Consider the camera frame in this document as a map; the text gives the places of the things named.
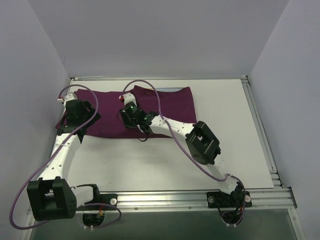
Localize purple cloth wrap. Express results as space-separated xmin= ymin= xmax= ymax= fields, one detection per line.
xmin=55 ymin=85 xmax=198 ymax=139

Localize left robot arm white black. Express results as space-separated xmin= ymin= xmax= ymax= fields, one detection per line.
xmin=27 ymin=99 xmax=101 ymax=222

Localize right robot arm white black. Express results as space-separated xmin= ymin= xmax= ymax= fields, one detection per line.
xmin=119 ymin=101 xmax=246 ymax=207

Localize metal mesh instrument tray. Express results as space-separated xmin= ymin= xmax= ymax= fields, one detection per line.
xmin=155 ymin=87 xmax=182 ymax=93

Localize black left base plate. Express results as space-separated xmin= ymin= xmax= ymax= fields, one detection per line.
xmin=76 ymin=193 xmax=118 ymax=211

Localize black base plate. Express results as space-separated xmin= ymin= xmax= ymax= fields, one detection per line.
xmin=76 ymin=193 xmax=118 ymax=211
xmin=206 ymin=191 xmax=244 ymax=209

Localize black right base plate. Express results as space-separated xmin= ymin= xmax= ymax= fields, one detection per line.
xmin=206 ymin=191 xmax=244 ymax=209

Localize aluminium front rail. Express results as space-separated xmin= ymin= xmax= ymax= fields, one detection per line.
xmin=27 ymin=187 xmax=298 ymax=215

